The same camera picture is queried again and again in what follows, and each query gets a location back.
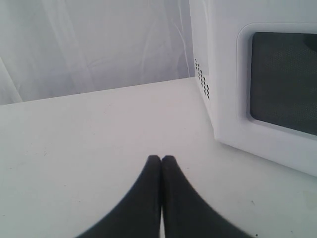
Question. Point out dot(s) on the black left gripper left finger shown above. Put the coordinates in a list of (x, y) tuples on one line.
[(138, 214)]

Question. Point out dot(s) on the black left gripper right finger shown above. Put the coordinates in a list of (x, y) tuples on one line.
[(185, 213)]

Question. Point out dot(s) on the white microwave door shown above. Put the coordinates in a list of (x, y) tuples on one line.
[(267, 94)]

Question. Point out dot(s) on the white microwave oven body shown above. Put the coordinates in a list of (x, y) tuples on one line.
[(260, 86)]

